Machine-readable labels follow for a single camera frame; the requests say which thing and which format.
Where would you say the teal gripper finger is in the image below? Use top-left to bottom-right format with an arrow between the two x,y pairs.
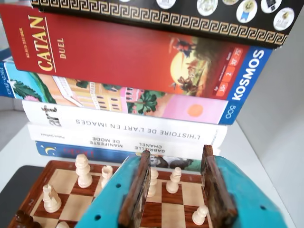
200,144 -> 287,228
75,150 -> 152,228

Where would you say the white chess rook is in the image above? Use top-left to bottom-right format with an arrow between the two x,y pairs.
101,165 -> 114,190

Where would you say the white chess king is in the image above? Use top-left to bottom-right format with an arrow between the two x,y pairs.
75,153 -> 94,189

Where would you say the white chess queen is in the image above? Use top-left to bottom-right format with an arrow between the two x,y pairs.
147,168 -> 159,198

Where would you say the white chess knight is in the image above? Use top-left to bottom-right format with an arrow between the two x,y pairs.
42,184 -> 62,213

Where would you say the white chess bishop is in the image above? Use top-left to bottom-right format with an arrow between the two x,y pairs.
165,167 -> 183,194

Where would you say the dark brown chess piece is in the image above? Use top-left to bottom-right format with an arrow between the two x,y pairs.
14,209 -> 36,228

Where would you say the wooden chessboard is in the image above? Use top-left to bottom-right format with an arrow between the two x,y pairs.
15,160 -> 213,228

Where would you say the blue book with moon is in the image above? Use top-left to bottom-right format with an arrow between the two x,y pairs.
35,140 -> 202,171

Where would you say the white Gabrielle Chanel book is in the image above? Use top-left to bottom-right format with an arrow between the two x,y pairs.
27,122 -> 221,157

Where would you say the white art history book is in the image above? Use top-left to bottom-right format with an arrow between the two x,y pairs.
21,99 -> 228,145

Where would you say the dark grey table mat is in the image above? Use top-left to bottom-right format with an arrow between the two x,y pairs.
0,165 -> 46,228

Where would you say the pink building illustrated puzzle box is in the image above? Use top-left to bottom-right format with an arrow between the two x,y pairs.
0,48 -> 240,125

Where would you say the red Catan Duel box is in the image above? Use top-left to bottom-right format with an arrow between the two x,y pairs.
0,4 -> 273,103

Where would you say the black box gold key pattern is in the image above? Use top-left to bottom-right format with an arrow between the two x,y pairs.
30,0 -> 289,49

